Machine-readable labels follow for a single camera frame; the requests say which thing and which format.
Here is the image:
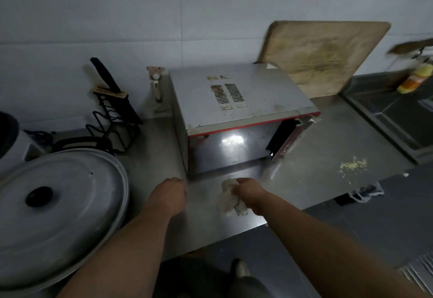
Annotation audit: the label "person's right hand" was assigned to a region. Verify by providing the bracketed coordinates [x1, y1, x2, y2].
[236, 178, 270, 216]

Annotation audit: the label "person's left hand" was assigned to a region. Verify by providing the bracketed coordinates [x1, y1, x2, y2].
[148, 177, 188, 218]

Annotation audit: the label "white cloth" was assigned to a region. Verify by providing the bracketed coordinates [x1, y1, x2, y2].
[217, 178, 249, 217]

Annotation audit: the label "person's left forearm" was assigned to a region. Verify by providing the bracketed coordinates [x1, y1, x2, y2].
[57, 205, 174, 298]

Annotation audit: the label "person's right forearm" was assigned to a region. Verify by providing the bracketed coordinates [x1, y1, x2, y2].
[259, 194, 427, 298]

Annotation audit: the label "person's shoe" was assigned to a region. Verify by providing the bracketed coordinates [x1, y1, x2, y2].
[230, 259, 251, 280]

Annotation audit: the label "silver and red microwave oven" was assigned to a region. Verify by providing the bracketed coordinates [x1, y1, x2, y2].
[169, 63, 321, 177]

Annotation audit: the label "yellow food crumbs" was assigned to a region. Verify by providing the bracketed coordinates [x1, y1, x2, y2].
[338, 157, 369, 177]

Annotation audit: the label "large aluminium pot lid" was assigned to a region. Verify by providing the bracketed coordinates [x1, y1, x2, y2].
[0, 148, 130, 291]

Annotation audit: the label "white plastic bag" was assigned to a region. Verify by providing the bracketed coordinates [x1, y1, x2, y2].
[348, 183, 385, 204]

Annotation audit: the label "black kitchen knife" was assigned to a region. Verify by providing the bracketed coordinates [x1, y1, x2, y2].
[90, 57, 143, 125]

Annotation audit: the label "large wooden cutting board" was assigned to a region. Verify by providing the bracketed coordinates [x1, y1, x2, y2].
[256, 21, 392, 99]

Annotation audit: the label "white appliance with black top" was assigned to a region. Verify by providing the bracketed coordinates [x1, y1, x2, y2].
[0, 112, 46, 176]

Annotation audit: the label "stainless steel sink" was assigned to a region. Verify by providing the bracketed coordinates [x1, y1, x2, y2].
[340, 73, 433, 164]

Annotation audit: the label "metal floor drain grate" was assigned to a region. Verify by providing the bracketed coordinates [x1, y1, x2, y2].
[397, 252, 433, 295]

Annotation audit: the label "black wire knife rack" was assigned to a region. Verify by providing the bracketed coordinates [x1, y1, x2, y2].
[85, 86, 142, 153]

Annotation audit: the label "white wall socket with plug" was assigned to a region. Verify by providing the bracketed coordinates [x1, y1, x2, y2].
[146, 66, 165, 104]

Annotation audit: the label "brown faucet handle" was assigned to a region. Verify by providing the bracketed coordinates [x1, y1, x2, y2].
[388, 38, 433, 59]

